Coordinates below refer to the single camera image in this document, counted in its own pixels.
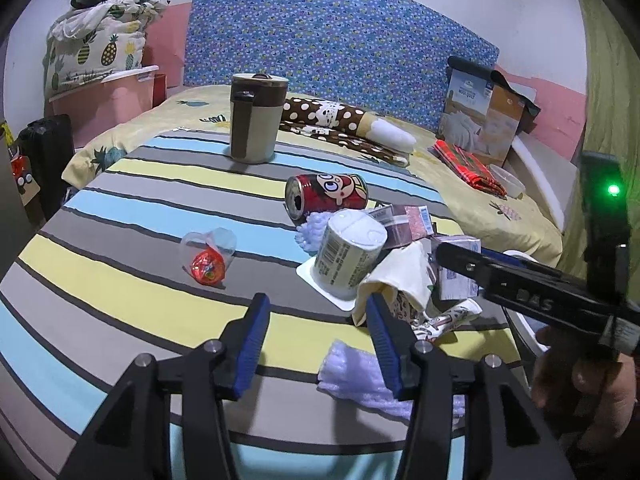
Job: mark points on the black suitcase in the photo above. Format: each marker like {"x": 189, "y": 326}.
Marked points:
{"x": 47, "y": 160}

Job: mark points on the pink storage box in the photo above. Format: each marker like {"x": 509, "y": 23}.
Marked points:
{"x": 110, "y": 105}

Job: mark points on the strawberry milk carton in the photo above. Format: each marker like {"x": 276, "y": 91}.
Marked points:
{"x": 457, "y": 280}

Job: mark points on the white foam netting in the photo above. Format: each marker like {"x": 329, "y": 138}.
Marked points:
{"x": 312, "y": 230}

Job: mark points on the yellow pineapple bed sheet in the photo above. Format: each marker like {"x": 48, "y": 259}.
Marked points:
{"x": 480, "y": 220}

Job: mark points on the white foam wrap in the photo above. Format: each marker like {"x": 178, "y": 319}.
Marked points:
{"x": 350, "y": 375}

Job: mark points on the white yogurt cup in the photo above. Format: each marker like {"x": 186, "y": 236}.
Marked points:
{"x": 345, "y": 255}

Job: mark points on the brown polka dot blanket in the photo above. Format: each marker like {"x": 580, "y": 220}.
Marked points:
{"x": 330, "y": 117}

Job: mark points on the clear plastic container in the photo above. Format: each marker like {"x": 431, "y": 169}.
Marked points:
{"x": 510, "y": 182}

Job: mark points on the person's right hand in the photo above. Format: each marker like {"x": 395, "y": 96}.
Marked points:
{"x": 600, "y": 390}

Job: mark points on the white wrapper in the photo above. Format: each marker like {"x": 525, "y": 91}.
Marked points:
{"x": 400, "y": 275}

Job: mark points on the beige brown lidded mug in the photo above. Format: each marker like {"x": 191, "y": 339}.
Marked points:
{"x": 252, "y": 120}

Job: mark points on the pineapple print quilt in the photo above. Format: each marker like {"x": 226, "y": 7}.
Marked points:
{"x": 95, "y": 50}

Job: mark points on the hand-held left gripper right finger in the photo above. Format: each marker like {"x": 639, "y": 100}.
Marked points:
{"x": 384, "y": 345}

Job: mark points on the white bed frame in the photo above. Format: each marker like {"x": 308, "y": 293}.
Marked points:
{"x": 542, "y": 175}

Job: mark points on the small purple cardboard box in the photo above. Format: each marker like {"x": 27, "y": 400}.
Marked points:
{"x": 405, "y": 225}

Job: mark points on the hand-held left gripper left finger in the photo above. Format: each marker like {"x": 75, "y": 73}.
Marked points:
{"x": 252, "y": 340}

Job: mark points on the blue patterned headboard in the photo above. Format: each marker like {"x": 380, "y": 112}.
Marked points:
{"x": 340, "y": 35}

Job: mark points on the green curtain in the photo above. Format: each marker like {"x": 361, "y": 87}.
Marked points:
{"x": 610, "y": 60}

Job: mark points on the quilt packaging box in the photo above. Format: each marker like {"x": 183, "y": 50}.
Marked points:
{"x": 472, "y": 110}

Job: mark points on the red plaid cloth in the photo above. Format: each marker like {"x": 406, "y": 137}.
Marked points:
{"x": 467, "y": 165}

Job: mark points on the red cartoon drink can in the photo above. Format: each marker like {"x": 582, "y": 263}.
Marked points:
{"x": 330, "y": 192}

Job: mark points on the clear red candy wrapper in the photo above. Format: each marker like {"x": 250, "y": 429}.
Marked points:
{"x": 207, "y": 262}

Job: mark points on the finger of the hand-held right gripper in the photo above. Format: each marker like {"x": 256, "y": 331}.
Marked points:
{"x": 462, "y": 260}

